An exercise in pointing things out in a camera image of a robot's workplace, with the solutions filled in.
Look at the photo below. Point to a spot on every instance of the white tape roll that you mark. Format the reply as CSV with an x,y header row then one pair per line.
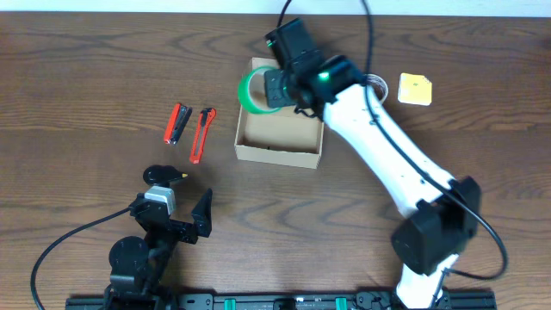
x,y
377,89

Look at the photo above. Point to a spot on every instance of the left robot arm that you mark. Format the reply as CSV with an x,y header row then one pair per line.
x,y
138,264

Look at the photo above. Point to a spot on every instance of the cardboard box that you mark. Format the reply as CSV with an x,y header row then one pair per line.
x,y
283,138

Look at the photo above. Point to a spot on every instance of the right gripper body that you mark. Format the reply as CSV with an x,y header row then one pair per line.
x,y
277,88

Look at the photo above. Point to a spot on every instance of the red utility knife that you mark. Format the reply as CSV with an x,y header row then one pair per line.
x,y
206,117

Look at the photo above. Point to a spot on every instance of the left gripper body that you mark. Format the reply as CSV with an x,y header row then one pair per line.
x,y
179,232

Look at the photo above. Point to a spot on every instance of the red black stapler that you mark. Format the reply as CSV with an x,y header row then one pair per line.
x,y
178,120

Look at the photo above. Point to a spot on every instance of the black tape measure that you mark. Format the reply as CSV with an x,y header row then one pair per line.
x,y
162,175

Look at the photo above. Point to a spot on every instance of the green tape roll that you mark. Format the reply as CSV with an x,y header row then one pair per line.
x,y
252,93

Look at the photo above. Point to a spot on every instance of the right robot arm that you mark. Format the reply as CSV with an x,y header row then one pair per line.
x,y
440,213

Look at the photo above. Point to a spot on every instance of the yellow spiral notepad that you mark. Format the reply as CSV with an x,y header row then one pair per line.
x,y
414,89

